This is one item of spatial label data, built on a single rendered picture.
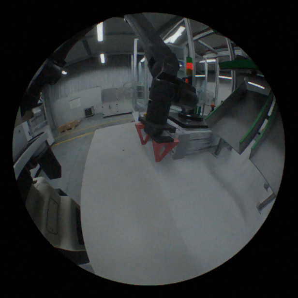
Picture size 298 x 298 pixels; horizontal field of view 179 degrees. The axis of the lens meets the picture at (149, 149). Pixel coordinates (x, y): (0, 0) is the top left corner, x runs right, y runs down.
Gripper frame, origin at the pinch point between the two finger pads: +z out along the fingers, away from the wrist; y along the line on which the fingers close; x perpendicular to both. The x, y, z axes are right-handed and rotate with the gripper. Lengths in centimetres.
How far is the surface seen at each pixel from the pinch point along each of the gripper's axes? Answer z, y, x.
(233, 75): -34.6, -10.6, -22.1
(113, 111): 68, 538, -39
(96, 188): 7.6, -4.2, 18.0
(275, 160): -14.7, -29.8, -11.3
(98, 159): 7.8, 8.9, 16.9
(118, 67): -307, 822, -62
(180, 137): -5.8, -3.6, -7.3
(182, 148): -1.6, -4.1, -9.7
